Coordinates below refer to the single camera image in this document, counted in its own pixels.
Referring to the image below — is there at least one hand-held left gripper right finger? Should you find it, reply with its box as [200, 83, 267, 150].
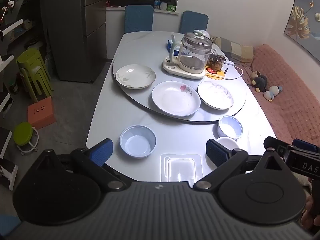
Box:
[193, 138, 299, 191]

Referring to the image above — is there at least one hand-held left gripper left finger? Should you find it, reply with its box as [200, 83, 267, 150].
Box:
[26, 138, 128, 192]

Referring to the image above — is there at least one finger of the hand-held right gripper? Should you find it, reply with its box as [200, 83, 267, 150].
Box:
[292, 138, 320, 153]
[263, 136, 291, 156]

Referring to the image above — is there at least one small blue white bowl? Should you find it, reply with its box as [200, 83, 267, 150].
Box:
[217, 115, 243, 141]

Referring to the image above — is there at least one white plate grey branch print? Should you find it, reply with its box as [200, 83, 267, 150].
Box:
[197, 81, 234, 110]

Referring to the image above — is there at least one white plate pink flower print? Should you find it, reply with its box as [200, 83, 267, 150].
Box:
[151, 81, 201, 117]

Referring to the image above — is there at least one white plate grey flower print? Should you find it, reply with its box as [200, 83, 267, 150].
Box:
[115, 64, 156, 90]

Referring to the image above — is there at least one person's right hand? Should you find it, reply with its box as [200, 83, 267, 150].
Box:
[300, 176, 320, 233]

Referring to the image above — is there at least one large light blue bowl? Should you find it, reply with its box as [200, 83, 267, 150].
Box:
[119, 125, 157, 159]

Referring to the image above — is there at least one clear plastic tray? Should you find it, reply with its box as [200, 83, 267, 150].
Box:
[160, 153, 202, 183]

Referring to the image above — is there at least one pink covered sofa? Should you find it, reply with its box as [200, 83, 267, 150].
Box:
[246, 44, 320, 142]

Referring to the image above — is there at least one blue penguin plush toy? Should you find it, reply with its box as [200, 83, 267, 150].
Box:
[264, 85, 283, 102]

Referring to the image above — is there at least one dark mouse plush toy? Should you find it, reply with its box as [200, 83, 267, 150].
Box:
[251, 71, 268, 93]

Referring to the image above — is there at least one orange cardboard box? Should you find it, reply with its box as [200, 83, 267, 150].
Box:
[27, 96, 57, 129]

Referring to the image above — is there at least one yellow scalloped mat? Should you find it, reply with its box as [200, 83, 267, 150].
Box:
[205, 66, 232, 80]

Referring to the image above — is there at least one small round green stool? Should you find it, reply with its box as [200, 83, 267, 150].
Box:
[13, 122, 40, 155]

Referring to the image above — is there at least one brown toad figurine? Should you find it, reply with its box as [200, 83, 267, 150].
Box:
[209, 54, 227, 71]

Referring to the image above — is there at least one cream kettle base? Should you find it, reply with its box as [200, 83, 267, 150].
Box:
[162, 55, 206, 80]

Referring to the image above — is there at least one plaid cushion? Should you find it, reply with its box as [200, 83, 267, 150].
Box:
[210, 35, 254, 67]

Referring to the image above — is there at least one glass electric kettle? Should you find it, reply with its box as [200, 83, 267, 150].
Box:
[169, 29, 213, 74]

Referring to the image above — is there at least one stack of green stools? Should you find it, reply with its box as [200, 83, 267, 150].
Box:
[16, 48, 54, 103]

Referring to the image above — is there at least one grey round turntable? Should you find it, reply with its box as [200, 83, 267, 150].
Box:
[112, 31, 247, 123]

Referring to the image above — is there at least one blue box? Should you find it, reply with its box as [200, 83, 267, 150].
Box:
[166, 40, 183, 57]

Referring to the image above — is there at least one blue chair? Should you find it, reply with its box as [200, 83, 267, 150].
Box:
[0, 214, 22, 233]
[124, 5, 154, 34]
[179, 10, 209, 34]

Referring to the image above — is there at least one grey refrigerator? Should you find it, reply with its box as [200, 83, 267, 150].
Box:
[39, 0, 107, 83]

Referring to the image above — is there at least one white power cable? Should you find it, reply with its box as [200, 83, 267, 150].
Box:
[224, 60, 244, 80]

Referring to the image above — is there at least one gold leaf wall painting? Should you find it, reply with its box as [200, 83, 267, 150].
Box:
[284, 0, 320, 63]

